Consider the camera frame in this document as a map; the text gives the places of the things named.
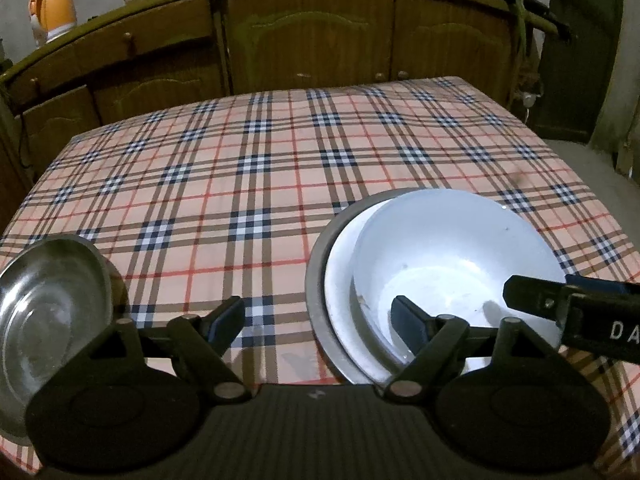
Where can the dark wooden door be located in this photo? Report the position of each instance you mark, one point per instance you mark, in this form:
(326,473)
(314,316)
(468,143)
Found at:
(576,67)

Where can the plaid tablecloth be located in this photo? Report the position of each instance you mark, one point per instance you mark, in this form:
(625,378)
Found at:
(230,195)

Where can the large steel plate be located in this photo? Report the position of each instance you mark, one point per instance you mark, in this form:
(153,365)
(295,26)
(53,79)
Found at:
(315,268)

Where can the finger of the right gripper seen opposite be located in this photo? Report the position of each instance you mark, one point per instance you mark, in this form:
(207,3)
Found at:
(537,297)

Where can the wide white ceramic bowl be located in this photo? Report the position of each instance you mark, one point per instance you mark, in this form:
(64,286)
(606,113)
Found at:
(352,350)

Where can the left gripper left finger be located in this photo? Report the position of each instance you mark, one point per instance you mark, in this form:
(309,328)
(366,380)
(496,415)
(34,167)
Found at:
(199,344)

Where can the green cloth on cabinet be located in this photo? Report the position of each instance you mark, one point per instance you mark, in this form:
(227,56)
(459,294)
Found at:
(521,39)

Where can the brown wooden cabinet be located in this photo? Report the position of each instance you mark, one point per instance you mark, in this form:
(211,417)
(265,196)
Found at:
(152,55)

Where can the small steel bowl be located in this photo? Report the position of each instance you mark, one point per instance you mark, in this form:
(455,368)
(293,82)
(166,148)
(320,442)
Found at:
(56,296)

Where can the orange electric kettle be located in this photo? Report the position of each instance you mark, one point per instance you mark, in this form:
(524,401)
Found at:
(50,19)

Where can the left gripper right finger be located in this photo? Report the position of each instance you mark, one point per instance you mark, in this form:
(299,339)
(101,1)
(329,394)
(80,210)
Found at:
(436,344)

